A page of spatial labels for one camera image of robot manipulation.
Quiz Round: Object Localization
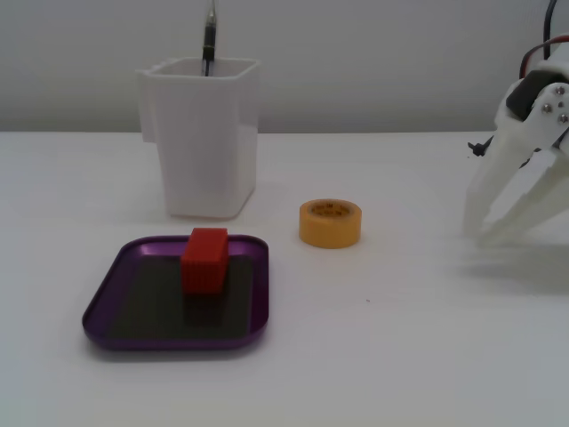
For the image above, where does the thick black cable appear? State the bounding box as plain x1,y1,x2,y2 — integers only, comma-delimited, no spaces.
542,0,559,59

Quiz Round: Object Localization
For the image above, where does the yellow tape roll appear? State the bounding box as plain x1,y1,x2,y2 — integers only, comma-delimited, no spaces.
298,198,364,249

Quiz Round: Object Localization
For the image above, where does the black pen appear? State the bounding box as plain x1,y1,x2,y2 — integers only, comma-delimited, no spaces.
202,0,220,77

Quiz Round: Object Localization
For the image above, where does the white plastic holder cup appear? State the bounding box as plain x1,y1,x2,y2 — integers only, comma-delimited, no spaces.
135,57,261,220

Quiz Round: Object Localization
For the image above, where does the purple metal tray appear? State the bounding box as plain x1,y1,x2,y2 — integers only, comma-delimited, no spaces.
82,234,271,352

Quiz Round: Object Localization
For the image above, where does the red and black motor wire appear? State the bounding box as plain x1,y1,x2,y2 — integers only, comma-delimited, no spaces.
518,36,569,82

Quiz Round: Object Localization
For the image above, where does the red rectangular block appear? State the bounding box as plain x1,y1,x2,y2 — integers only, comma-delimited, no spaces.
180,227,230,295

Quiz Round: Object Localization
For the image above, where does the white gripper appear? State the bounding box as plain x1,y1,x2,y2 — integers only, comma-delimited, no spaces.
463,42,569,247

